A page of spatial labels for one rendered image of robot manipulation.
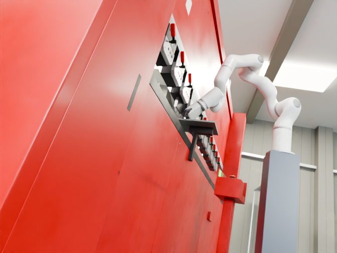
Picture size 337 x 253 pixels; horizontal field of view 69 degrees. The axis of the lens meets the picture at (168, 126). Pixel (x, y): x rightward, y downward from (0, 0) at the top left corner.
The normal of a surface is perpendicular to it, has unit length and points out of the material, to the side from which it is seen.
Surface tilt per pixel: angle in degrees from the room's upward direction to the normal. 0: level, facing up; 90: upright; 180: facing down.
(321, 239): 90
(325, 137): 90
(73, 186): 90
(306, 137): 90
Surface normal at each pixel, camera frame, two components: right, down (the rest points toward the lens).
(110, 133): 0.93, 0.09
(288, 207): -0.10, -0.41
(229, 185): -0.43, -0.45
